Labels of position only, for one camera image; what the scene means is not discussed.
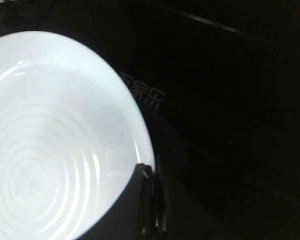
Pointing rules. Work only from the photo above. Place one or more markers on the light blue round plate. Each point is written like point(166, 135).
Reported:
point(71, 136)

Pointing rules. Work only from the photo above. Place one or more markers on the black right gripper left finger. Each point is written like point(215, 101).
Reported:
point(132, 216)

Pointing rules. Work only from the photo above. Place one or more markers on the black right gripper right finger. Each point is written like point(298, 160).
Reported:
point(182, 217)

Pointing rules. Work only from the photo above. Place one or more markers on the black glass gas cooktop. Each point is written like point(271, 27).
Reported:
point(218, 82)

